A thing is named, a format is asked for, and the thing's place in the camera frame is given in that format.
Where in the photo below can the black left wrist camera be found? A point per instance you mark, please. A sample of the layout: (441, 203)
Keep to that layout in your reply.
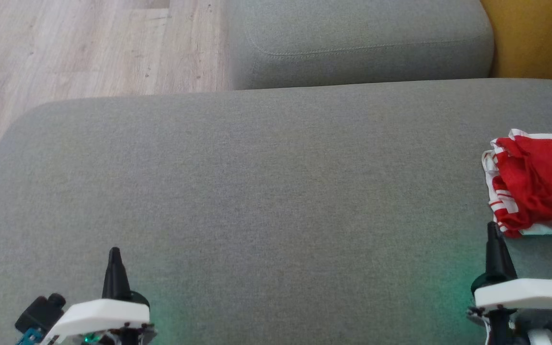
(41, 311)

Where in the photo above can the yellow sofa back cushion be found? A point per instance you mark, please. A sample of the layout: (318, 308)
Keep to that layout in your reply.
(539, 38)

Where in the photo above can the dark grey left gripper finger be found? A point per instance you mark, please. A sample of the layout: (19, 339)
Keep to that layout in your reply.
(109, 282)
(122, 282)

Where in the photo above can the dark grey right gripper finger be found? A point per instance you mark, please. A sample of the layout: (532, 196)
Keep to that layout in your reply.
(492, 263)
(505, 266)

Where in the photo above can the grey sofa seat cushion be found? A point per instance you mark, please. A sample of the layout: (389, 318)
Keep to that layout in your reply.
(362, 43)

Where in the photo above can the red shorts with white stripe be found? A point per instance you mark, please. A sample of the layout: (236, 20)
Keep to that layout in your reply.
(544, 177)

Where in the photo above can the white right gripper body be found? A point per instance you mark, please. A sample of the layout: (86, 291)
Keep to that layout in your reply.
(525, 292)

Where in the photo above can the red basketball jersey top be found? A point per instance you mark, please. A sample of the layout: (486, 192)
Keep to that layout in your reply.
(502, 205)

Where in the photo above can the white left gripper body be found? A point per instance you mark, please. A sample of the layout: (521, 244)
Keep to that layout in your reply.
(98, 314)

